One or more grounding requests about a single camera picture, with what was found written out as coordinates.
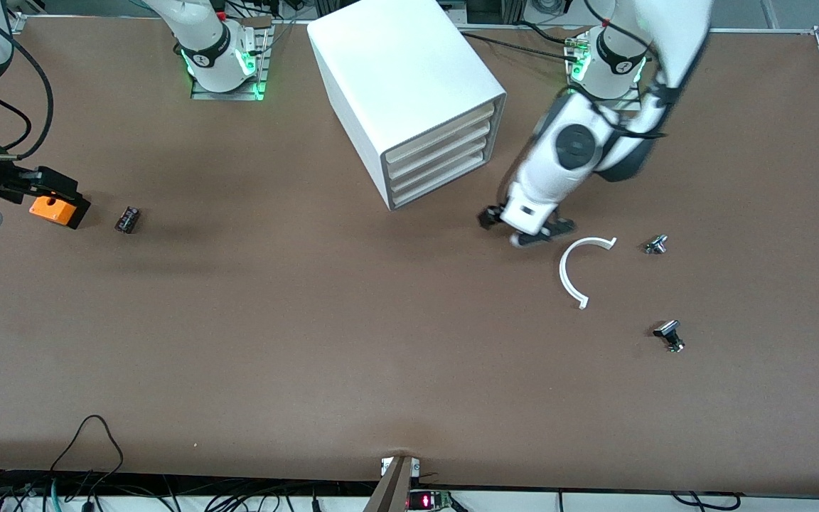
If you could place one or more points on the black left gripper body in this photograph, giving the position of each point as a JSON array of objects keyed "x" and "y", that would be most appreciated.
[{"x": 489, "y": 217}]

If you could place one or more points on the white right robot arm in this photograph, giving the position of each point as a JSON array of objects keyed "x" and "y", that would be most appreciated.
[{"x": 207, "y": 43}]

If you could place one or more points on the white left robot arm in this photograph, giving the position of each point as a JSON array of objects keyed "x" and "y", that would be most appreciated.
[{"x": 573, "y": 146}]

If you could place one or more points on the orange box with black base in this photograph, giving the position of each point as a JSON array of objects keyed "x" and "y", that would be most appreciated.
[{"x": 50, "y": 210}]

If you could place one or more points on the white curved plastic arc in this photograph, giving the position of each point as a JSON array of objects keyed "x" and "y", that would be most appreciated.
[{"x": 563, "y": 274}]

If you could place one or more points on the small black contact block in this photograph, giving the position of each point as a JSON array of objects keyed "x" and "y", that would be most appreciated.
[{"x": 127, "y": 220}]

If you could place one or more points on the upper metal bolt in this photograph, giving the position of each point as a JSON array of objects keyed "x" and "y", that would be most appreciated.
[{"x": 655, "y": 244}]

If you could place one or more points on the device with red light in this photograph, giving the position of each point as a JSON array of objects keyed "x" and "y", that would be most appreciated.
[{"x": 424, "y": 501}]

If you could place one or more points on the aluminium arm base plate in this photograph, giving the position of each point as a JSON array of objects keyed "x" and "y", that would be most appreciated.
[
  {"x": 264, "y": 71},
  {"x": 630, "y": 104}
]

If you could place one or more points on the black headed silver switch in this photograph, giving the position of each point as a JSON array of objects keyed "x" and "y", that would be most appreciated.
[{"x": 667, "y": 330}]

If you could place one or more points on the grey camera stand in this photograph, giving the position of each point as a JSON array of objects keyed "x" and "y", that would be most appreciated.
[{"x": 392, "y": 491}]

